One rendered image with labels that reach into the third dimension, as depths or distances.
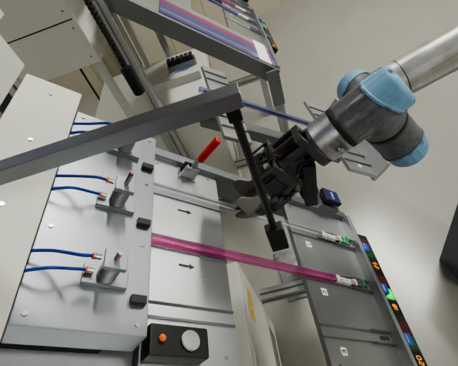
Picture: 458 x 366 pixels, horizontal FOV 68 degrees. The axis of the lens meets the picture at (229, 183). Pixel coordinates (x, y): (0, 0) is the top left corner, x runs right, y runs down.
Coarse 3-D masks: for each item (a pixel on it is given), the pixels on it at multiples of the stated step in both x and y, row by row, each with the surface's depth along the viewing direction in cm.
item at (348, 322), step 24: (288, 216) 77; (312, 216) 82; (312, 240) 76; (312, 264) 70; (336, 264) 74; (312, 288) 65; (336, 288) 69; (360, 288) 72; (312, 312) 62; (336, 312) 64; (360, 312) 68; (336, 336) 60; (360, 336) 63; (384, 336) 67; (336, 360) 57; (360, 360) 59; (384, 360) 63
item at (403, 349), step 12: (348, 216) 87; (348, 228) 85; (360, 240) 82; (360, 252) 80; (360, 264) 79; (372, 276) 75; (372, 288) 74; (384, 300) 71; (384, 312) 71; (396, 324) 68; (396, 336) 67; (396, 348) 66; (408, 348) 65; (408, 360) 64
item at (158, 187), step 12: (168, 192) 61; (180, 192) 62; (192, 192) 63; (204, 204) 64; (216, 204) 65; (228, 204) 66; (264, 216) 70; (288, 228) 73; (300, 228) 74; (312, 228) 76
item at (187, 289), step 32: (160, 160) 66; (160, 224) 56; (192, 224) 60; (160, 256) 52; (192, 256) 55; (160, 288) 48; (192, 288) 51; (224, 288) 54; (160, 320) 45; (192, 320) 47; (224, 320) 50; (0, 352) 34; (32, 352) 36; (64, 352) 37; (128, 352) 41; (224, 352) 47
